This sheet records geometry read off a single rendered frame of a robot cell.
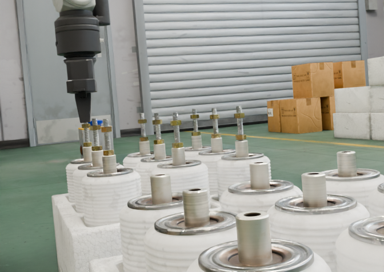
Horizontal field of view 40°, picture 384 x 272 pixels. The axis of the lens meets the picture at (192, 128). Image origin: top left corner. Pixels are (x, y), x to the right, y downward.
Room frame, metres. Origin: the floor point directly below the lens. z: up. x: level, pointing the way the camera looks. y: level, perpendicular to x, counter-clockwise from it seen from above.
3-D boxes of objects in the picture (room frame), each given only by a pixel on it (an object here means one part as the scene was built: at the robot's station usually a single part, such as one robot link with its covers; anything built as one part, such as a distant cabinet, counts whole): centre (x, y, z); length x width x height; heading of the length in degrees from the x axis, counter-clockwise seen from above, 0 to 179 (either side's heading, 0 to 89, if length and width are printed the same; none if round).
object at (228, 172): (0.92, -0.08, 0.16); 0.10 x 0.10 x 0.18
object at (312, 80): (4.72, -1.12, 0.45); 0.30 x 0.24 x 0.30; 22
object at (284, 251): (0.34, -0.03, 0.25); 0.08 x 0.08 x 0.01
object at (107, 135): (0.85, 0.14, 0.30); 0.01 x 0.01 x 0.08
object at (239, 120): (0.92, -0.08, 0.30); 0.01 x 0.01 x 0.08
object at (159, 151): (1.00, 0.07, 0.26); 0.02 x 0.02 x 0.03
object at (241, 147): (0.92, -0.08, 0.26); 0.02 x 0.02 x 0.03
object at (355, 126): (3.77, -1.30, 0.09); 0.39 x 0.39 x 0.18; 21
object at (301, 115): (4.67, -0.98, 0.15); 0.30 x 0.24 x 0.30; 19
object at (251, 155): (0.92, -0.08, 0.25); 0.08 x 0.08 x 0.01
